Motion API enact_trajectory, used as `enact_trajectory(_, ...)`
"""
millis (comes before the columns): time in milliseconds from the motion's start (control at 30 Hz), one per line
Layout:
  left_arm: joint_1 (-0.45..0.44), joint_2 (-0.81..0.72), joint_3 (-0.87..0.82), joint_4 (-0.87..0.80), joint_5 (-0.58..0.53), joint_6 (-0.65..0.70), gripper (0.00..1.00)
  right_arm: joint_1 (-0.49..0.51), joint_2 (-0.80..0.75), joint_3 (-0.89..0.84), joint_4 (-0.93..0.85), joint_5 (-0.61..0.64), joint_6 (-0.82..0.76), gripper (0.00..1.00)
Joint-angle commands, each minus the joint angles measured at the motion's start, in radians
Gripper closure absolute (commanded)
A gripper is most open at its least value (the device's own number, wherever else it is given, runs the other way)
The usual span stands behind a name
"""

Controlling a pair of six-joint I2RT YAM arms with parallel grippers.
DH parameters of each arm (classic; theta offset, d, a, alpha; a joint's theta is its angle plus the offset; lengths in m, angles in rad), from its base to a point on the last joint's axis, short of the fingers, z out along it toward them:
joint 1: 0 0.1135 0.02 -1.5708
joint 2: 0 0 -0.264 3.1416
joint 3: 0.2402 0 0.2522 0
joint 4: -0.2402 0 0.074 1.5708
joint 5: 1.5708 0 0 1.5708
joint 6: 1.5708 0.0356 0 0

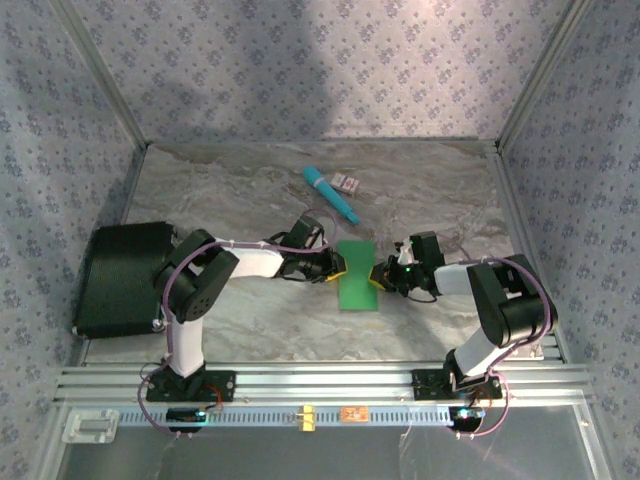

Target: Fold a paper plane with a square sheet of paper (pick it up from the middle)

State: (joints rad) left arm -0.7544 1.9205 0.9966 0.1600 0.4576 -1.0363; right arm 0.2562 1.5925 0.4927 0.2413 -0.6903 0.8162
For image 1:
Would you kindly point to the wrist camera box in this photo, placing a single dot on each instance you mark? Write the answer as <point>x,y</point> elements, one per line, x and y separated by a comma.
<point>404,255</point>
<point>316,241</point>

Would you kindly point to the clear acrylic panel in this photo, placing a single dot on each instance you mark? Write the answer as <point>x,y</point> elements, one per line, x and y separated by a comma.
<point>300,455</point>

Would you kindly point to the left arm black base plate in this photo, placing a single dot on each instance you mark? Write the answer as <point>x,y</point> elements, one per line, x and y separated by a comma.
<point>225,385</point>

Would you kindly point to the black ribbed case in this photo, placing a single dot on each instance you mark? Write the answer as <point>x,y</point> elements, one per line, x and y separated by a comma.
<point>125,280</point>

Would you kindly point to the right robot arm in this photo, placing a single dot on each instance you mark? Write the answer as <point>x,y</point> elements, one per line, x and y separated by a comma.
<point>510,310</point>

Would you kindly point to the orange label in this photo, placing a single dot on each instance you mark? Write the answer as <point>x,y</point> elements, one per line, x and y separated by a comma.
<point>354,414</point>

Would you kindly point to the small red white card box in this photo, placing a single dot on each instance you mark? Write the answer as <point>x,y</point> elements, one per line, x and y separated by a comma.
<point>346,184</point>

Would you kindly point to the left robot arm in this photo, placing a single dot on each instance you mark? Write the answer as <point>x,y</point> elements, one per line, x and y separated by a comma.
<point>187,345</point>

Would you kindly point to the green square paper sheet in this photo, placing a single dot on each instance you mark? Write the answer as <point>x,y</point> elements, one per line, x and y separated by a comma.
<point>357,280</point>

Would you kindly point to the aluminium mounting rail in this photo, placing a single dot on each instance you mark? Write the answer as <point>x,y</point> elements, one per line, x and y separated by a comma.
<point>325,382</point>

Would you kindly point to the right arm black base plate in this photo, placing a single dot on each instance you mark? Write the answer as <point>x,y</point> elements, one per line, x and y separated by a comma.
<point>425,385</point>

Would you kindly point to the aluminium side rail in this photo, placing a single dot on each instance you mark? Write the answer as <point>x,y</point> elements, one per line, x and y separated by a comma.
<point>515,210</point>
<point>131,185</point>

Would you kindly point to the clear acrylic bracket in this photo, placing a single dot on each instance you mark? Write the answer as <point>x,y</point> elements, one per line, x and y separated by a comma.
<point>91,426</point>

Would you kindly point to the aluminium frame post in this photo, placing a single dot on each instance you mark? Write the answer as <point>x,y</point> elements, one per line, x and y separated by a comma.
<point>104,75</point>
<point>540,75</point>

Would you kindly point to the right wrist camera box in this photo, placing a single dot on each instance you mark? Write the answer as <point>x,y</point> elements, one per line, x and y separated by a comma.
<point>404,255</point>

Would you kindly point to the teal marker pen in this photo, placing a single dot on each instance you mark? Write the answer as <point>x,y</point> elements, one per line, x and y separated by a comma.
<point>330,192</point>

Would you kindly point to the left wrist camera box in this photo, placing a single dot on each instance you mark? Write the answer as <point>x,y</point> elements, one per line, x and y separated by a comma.
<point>316,241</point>

